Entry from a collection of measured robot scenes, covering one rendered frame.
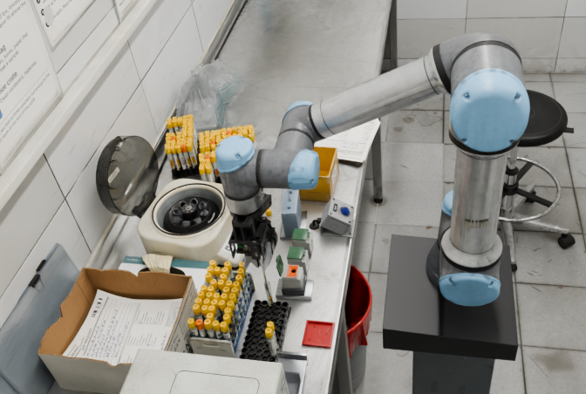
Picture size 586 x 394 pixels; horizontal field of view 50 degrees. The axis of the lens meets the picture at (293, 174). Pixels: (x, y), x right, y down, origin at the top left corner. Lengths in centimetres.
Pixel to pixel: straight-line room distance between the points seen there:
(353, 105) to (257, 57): 135
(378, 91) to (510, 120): 28
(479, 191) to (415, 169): 212
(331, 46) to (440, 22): 138
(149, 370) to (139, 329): 38
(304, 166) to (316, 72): 124
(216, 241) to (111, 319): 32
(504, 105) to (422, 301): 63
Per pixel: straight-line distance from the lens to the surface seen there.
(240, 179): 120
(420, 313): 147
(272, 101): 225
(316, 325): 154
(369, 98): 120
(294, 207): 168
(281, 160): 117
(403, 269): 155
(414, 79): 117
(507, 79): 102
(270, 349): 147
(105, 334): 159
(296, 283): 156
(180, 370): 117
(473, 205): 116
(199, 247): 162
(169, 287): 157
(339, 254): 168
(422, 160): 331
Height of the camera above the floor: 213
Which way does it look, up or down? 41 degrees down
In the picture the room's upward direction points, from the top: 9 degrees counter-clockwise
